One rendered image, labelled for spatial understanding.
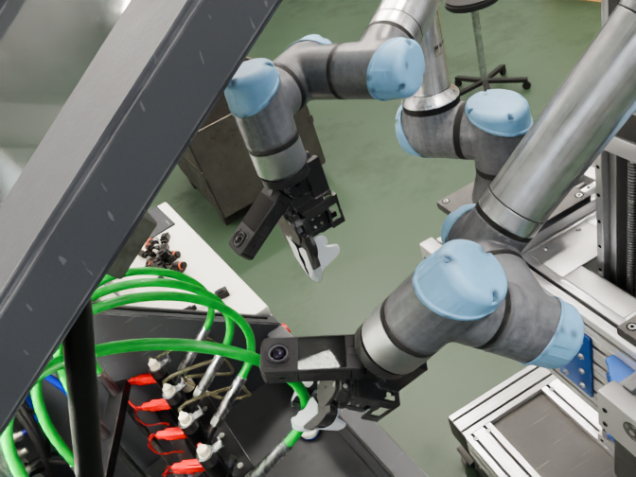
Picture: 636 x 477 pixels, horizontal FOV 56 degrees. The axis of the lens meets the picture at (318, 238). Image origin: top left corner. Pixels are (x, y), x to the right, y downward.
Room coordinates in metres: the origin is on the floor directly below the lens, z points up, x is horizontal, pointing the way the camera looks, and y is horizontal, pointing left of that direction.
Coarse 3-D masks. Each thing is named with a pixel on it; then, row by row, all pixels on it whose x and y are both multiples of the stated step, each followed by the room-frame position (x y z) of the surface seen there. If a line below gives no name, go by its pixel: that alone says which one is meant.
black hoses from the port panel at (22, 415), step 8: (24, 408) 0.74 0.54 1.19; (24, 416) 0.71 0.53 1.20; (32, 416) 0.76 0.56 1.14; (24, 424) 0.70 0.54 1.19; (32, 424) 0.73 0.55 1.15; (32, 432) 0.70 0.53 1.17; (32, 440) 0.70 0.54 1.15; (40, 440) 0.72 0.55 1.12; (48, 440) 0.75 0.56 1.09; (40, 448) 0.70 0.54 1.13; (48, 448) 0.75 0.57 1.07; (40, 456) 0.69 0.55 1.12; (48, 456) 0.75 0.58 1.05; (32, 464) 0.69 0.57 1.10; (48, 464) 0.69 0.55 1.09; (56, 464) 0.70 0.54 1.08; (64, 464) 0.70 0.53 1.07; (32, 472) 0.74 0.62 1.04; (40, 472) 0.74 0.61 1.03; (48, 472) 0.69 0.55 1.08
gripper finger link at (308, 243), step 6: (300, 228) 0.73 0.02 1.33; (300, 234) 0.73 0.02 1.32; (306, 234) 0.72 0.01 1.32; (306, 240) 0.71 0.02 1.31; (312, 240) 0.72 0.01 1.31; (306, 246) 0.72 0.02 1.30; (312, 246) 0.72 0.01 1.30; (312, 252) 0.71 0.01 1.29; (312, 258) 0.72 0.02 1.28; (318, 258) 0.73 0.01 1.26; (312, 264) 0.72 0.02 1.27; (318, 264) 0.73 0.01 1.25
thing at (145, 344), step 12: (96, 348) 0.51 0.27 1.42; (108, 348) 0.51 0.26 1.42; (120, 348) 0.51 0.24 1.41; (132, 348) 0.51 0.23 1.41; (144, 348) 0.51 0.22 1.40; (156, 348) 0.51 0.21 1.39; (168, 348) 0.51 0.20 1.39; (180, 348) 0.51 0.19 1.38; (192, 348) 0.51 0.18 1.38; (204, 348) 0.51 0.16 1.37; (216, 348) 0.51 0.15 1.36; (228, 348) 0.51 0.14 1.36; (240, 348) 0.51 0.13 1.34; (60, 360) 0.51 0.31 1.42; (240, 360) 0.51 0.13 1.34; (252, 360) 0.51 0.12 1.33; (48, 372) 0.51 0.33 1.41; (300, 384) 0.51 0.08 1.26; (300, 396) 0.50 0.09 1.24; (12, 420) 0.52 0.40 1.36; (12, 432) 0.52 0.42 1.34; (300, 432) 0.50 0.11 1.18; (12, 444) 0.52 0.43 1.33; (288, 444) 0.51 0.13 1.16; (12, 456) 0.52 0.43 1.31; (12, 468) 0.52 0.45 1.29; (24, 468) 0.52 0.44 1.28
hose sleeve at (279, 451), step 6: (282, 444) 0.51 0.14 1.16; (276, 450) 0.51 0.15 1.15; (282, 450) 0.51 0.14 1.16; (288, 450) 0.50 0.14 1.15; (270, 456) 0.51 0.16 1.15; (276, 456) 0.51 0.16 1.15; (282, 456) 0.50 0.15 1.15; (264, 462) 0.51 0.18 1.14; (270, 462) 0.51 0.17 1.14; (276, 462) 0.50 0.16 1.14; (258, 468) 0.51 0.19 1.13; (264, 468) 0.51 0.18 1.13; (270, 468) 0.51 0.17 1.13; (252, 474) 0.51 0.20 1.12; (258, 474) 0.51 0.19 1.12; (264, 474) 0.51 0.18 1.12
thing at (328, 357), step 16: (304, 336) 0.49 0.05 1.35; (320, 336) 0.49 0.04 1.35; (336, 336) 0.48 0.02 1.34; (352, 336) 0.48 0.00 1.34; (272, 352) 0.48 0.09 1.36; (288, 352) 0.47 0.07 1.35; (304, 352) 0.47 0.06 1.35; (320, 352) 0.47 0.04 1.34; (336, 352) 0.46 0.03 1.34; (352, 352) 0.46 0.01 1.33; (272, 368) 0.46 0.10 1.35; (288, 368) 0.46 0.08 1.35; (304, 368) 0.45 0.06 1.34; (320, 368) 0.45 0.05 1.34; (336, 368) 0.44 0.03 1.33; (352, 368) 0.44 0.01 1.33
